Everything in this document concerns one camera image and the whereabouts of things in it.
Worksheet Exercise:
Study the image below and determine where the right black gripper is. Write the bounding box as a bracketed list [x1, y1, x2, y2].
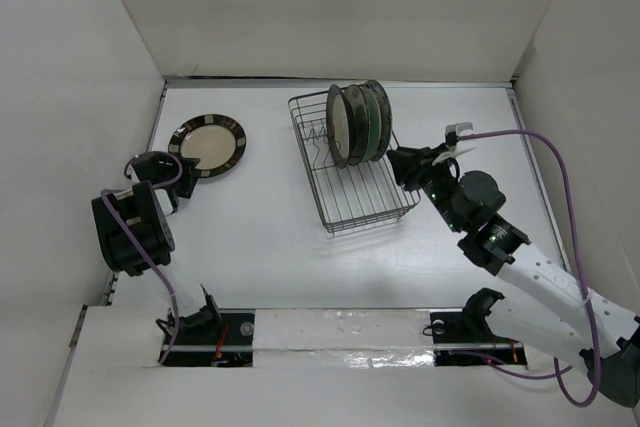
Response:
[386, 142, 464, 233]

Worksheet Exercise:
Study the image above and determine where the light green glass plate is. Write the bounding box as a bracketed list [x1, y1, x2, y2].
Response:
[361, 83, 383, 162]

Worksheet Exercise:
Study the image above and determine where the blue floral white plate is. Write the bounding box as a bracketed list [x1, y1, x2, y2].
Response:
[365, 80, 392, 161]

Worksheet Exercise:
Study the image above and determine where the grey wire dish rack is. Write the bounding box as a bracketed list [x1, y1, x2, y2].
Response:
[288, 91, 420, 237]

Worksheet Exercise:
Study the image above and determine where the brown striped rim plate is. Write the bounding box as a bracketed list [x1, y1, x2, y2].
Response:
[168, 114, 247, 179]

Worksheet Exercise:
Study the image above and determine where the dark rim cream plate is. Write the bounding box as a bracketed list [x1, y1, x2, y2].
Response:
[325, 84, 354, 168]

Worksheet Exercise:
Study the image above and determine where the cream plate with tree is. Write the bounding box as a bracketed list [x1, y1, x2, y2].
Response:
[345, 84, 370, 166]

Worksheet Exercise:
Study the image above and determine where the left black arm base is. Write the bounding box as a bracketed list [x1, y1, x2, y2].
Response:
[156, 287, 256, 368]

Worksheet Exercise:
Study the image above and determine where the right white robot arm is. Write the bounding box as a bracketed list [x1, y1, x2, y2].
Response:
[387, 145, 639, 407]

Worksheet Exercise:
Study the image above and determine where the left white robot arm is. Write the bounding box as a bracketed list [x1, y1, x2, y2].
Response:
[91, 151, 224, 344]

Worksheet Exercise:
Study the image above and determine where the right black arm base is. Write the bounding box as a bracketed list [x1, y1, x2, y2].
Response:
[422, 288, 527, 367]

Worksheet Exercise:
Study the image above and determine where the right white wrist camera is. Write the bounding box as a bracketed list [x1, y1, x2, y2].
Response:
[442, 122, 477, 160]

